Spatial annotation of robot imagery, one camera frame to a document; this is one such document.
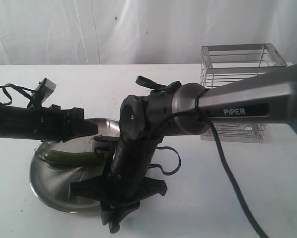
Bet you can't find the metal wire utensil rack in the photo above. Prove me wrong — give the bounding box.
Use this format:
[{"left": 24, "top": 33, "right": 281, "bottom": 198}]
[{"left": 200, "top": 43, "right": 288, "bottom": 143}]

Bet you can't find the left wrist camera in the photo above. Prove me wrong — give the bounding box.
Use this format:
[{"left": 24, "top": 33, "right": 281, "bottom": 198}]
[{"left": 27, "top": 78, "right": 57, "bottom": 109}]

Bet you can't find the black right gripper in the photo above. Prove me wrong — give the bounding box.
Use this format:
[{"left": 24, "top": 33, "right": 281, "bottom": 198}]
[{"left": 69, "top": 172, "right": 167, "bottom": 227}]

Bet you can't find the round stainless steel plate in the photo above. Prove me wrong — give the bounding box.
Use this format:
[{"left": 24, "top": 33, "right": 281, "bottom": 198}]
[{"left": 29, "top": 118, "right": 120, "bottom": 213}]

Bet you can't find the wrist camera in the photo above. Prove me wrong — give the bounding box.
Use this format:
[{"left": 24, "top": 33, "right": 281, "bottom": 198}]
[
  {"left": 27, "top": 78, "right": 57, "bottom": 109},
  {"left": 91, "top": 135, "right": 119, "bottom": 153}
]

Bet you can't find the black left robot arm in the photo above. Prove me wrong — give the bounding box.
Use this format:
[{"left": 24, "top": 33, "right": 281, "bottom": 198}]
[{"left": 0, "top": 103, "right": 98, "bottom": 143}]

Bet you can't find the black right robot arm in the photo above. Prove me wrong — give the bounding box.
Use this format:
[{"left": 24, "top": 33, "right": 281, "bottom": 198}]
[{"left": 69, "top": 64, "right": 297, "bottom": 233}]

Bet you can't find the black camera cable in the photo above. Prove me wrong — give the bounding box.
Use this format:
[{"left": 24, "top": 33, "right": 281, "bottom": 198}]
[
  {"left": 93, "top": 75, "right": 266, "bottom": 238},
  {"left": 0, "top": 83, "right": 37, "bottom": 106}
]

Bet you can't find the black left camera cable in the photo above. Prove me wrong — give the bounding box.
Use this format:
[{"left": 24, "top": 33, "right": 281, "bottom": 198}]
[{"left": 0, "top": 83, "right": 37, "bottom": 106}]

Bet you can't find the green cucumber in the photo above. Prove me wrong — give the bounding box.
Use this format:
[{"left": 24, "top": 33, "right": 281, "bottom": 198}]
[{"left": 35, "top": 150, "right": 103, "bottom": 166}]

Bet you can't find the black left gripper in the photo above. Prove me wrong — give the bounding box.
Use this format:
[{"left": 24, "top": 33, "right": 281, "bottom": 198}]
[{"left": 34, "top": 105, "right": 98, "bottom": 142}]

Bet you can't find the black right camera cable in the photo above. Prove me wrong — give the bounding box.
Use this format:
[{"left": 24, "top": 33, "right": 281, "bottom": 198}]
[{"left": 93, "top": 75, "right": 266, "bottom": 238}]

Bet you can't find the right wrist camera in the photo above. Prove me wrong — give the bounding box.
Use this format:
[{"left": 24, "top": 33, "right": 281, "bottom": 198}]
[{"left": 91, "top": 135, "right": 119, "bottom": 153}]

